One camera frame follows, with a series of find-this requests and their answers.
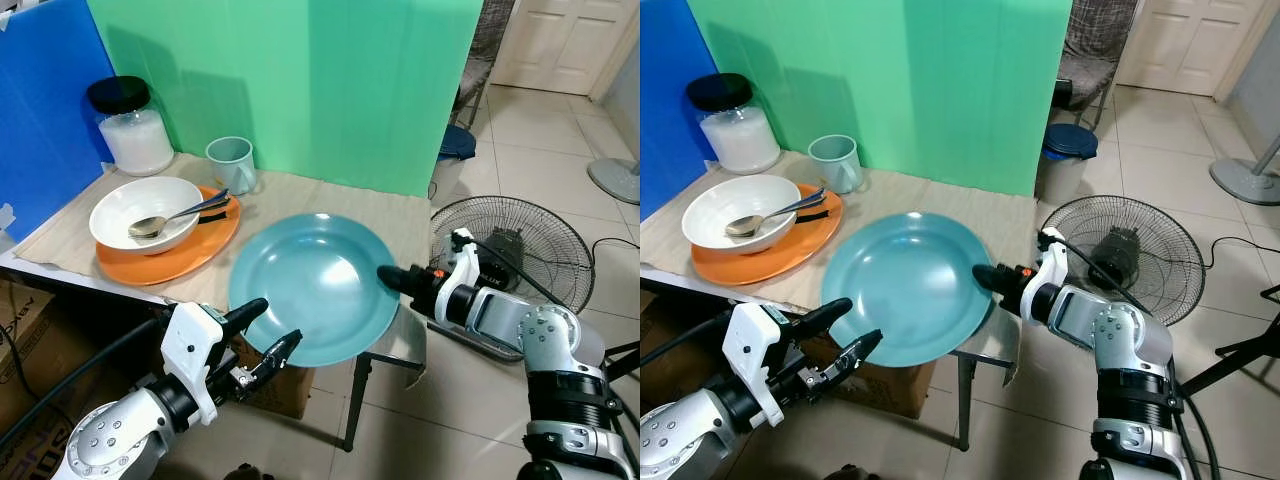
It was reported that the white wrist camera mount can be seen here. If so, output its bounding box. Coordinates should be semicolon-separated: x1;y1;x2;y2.
722;302;792;426
160;302;227;426
1035;228;1072;323
445;228;482;326

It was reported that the beige tablecloth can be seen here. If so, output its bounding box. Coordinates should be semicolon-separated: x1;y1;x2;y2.
15;152;433;311
640;150;1041;311

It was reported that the blue board panel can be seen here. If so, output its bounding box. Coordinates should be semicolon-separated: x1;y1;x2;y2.
640;0;707;223
0;15;117;243

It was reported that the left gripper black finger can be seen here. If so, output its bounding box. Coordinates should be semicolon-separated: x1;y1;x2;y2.
792;297;854;337
222;298;269;336
250;331;303;386
822;330;885;387

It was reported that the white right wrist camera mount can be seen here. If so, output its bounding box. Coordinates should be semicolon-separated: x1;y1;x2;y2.
445;228;482;326
1035;228;1072;323

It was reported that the glass jar with black lid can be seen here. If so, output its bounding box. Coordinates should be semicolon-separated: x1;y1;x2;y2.
86;76;176;178
686;73;782;176

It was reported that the grey round fan base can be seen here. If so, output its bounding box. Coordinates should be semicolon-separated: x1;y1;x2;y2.
587;158;641;206
1208;130;1280;207

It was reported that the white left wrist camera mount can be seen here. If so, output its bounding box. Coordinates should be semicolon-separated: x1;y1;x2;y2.
722;302;792;426
160;302;227;426

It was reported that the bin with blue lid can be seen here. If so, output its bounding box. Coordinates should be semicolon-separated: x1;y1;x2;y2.
432;124;478;201
1036;123;1099;206

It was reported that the metal spoon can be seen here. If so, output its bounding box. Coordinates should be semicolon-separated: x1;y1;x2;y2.
128;188;231;240
725;186;829;239

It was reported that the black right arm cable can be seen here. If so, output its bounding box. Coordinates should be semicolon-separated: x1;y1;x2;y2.
468;234;563;307
1058;234;1153;313

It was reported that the black metal stand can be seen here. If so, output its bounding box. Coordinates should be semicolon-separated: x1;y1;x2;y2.
603;340;641;383
1180;284;1280;397

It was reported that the white bowl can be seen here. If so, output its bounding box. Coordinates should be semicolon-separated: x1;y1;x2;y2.
682;175;801;255
89;177;205;256

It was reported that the black floor fan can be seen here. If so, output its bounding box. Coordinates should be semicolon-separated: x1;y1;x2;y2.
430;195;595;317
1040;195;1206;327

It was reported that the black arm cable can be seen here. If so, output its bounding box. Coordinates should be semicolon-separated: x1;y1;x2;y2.
468;234;563;307
1058;234;1153;313
0;318;167;451
640;318;742;373

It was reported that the green board panel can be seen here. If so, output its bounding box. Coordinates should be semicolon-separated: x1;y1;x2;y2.
687;0;1074;199
85;0;486;199

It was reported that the pale teal mug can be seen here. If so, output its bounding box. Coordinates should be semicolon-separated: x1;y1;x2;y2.
808;134;863;195
205;136;259;196

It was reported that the printed cardboard box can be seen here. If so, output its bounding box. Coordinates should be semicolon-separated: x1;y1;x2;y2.
0;280;101;433

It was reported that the orange plate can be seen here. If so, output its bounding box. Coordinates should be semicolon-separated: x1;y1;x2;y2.
690;183;844;287
95;185;242;287

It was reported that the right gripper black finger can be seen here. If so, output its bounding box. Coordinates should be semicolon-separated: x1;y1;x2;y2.
377;264;426;296
972;263;1019;294

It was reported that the grey fabric chair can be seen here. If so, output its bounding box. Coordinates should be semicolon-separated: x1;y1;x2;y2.
452;0;516;126
1055;0;1139;131

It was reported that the large teal plate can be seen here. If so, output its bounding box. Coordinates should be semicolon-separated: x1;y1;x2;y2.
228;213;401;368
821;211;996;368

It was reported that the white panelled door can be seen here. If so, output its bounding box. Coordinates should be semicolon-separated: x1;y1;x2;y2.
490;0;636;97
1115;0;1267;98

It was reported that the grey metal table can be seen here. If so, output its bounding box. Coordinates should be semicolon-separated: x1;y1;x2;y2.
640;150;1041;453
0;150;433;453

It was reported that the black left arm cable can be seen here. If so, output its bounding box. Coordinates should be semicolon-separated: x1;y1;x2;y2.
640;318;742;373
0;318;167;451

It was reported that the plain cardboard box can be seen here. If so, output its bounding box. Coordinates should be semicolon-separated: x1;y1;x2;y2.
800;335;937;420
232;335;316;420

